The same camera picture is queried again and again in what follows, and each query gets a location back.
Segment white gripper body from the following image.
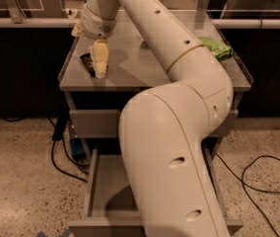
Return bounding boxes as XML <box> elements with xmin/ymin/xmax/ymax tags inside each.
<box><xmin>81</xmin><ymin>5</ymin><xmax>115</xmax><ymax>40</ymax></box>

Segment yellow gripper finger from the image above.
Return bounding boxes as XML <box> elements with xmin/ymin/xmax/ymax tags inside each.
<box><xmin>71</xmin><ymin>22</ymin><xmax>85</xmax><ymax>37</ymax></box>
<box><xmin>90</xmin><ymin>39</ymin><xmax>109</xmax><ymax>79</ymax></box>

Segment black rxbar chocolate bar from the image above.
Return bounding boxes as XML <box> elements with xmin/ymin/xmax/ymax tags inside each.
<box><xmin>80</xmin><ymin>53</ymin><xmax>96</xmax><ymax>77</ymax></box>

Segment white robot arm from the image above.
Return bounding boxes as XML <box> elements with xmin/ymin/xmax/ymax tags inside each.
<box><xmin>81</xmin><ymin>0</ymin><xmax>234</xmax><ymax>237</ymax></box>

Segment grey metal drawer cabinet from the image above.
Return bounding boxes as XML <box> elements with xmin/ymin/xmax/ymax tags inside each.
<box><xmin>57</xmin><ymin>9</ymin><xmax>253</xmax><ymax>237</ymax></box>

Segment closed top grey drawer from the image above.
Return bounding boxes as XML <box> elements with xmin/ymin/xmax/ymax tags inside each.
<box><xmin>70</xmin><ymin>106</ymin><xmax>236</xmax><ymax>138</ymax></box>

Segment open middle grey drawer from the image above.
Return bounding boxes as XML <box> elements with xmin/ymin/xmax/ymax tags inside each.
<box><xmin>69</xmin><ymin>151</ymin><xmax>244</xmax><ymax>237</ymax></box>

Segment green chip bag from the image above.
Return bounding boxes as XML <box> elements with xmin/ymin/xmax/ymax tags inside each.
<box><xmin>199</xmin><ymin>37</ymin><xmax>234</xmax><ymax>61</ymax></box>

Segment black floor cable left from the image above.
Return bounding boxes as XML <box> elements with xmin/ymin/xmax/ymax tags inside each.
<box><xmin>1</xmin><ymin>116</ymin><xmax>89</xmax><ymax>184</ymax></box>

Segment black floor cable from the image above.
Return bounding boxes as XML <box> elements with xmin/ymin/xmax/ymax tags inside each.
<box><xmin>214</xmin><ymin>153</ymin><xmax>280</xmax><ymax>237</ymax></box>
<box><xmin>1</xmin><ymin>116</ymin><xmax>89</xmax><ymax>184</ymax></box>

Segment white horizontal rail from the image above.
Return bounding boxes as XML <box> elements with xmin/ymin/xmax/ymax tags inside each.
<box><xmin>0</xmin><ymin>18</ymin><xmax>280</xmax><ymax>29</ymax></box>

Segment black floor cable right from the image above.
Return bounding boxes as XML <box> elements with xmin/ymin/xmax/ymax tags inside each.
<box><xmin>214</xmin><ymin>153</ymin><xmax>280</xmax><ymax>237</ymax></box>

